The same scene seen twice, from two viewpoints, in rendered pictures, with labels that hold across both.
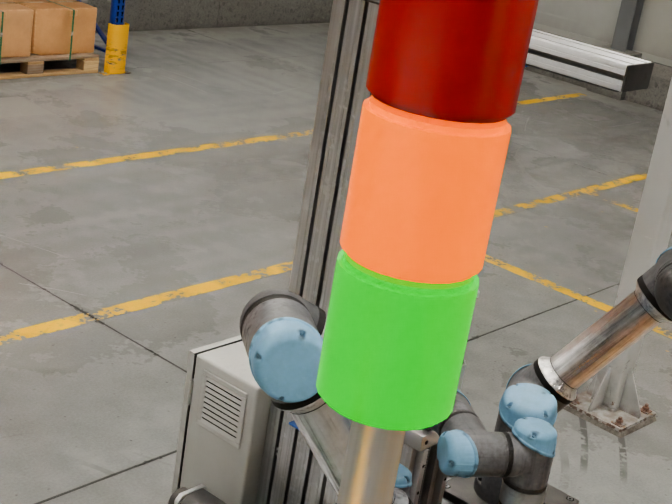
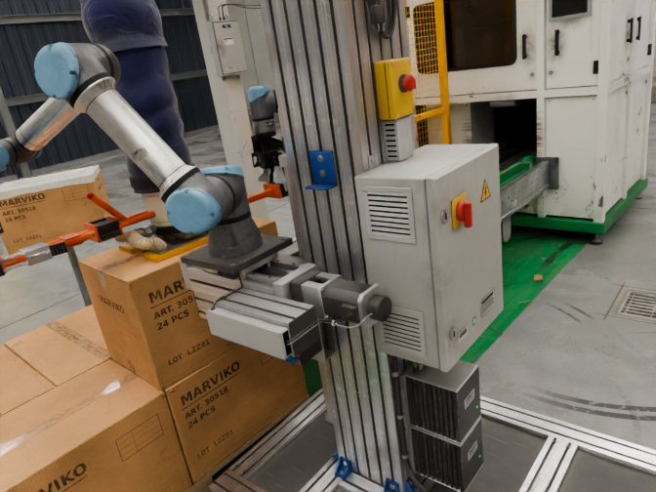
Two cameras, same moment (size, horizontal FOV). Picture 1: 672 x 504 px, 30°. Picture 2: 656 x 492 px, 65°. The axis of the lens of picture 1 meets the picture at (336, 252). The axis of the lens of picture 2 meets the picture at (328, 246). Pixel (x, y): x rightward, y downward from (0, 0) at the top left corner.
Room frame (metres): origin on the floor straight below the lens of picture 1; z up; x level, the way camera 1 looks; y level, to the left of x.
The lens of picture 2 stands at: (3.68, -0.09, 1.49)
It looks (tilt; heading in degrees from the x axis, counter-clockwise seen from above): 20 degrees down; 184
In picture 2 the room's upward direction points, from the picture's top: 9 degrees counter-clockwise
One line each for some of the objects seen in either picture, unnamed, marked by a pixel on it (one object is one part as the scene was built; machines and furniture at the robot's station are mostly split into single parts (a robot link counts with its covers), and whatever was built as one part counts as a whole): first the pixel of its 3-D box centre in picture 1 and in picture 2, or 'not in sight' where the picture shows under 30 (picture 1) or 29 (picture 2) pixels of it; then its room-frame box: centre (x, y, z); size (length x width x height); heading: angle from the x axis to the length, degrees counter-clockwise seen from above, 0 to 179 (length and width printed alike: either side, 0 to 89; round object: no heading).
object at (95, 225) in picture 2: not in sight; (103, 228); (2.09, -0.93, 1.07); 0.10 x 0.08 x 0.06; 47
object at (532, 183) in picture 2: not in sight; (468, 227); (0.96, 0.49, 0.50); 2.31 x 0.05 x 0.19; 139
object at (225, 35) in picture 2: not in sight; (227, 48); (0.48, -0.73, 1.62); 0.20 x 0.05 x 0.30; 139
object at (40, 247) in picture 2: not in sight; (35, 254); (2.25, -1.08, 1.07); 0.07 x 0.07 x 0.04; 47
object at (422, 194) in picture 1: (423, 184); not in sight; (0.41, -0.03, 2.24); 0.05 x 0.05 x 0.05
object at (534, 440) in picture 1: (528, 454); (261, 102); (1.89, -0.38, 1.38); 0.09 x 0.08 x 0.11; 105
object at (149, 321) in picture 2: not in sight; (191, 289); (1.91, -0.76, 0.74); 0.60 x 0.40 x 0.40; 137
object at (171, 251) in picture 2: not in sight; (192, 237); (1.98, -0.69, 0.97); 0.34 x 0.10 x 0.05; 137
